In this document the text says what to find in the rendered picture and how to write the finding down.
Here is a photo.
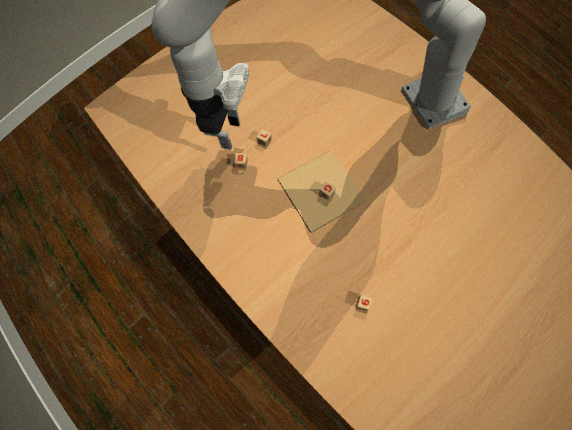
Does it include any tan square mat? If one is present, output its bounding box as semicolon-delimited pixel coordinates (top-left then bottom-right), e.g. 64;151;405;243
279;151;366;232

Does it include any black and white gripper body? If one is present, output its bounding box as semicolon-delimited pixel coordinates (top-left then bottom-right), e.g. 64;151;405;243
178;61;249;134

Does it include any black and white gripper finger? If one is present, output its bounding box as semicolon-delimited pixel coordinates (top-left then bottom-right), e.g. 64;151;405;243
227;109;240;127
203;131;232;150

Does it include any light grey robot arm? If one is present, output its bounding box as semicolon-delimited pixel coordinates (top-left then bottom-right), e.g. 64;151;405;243
152;0;486;112

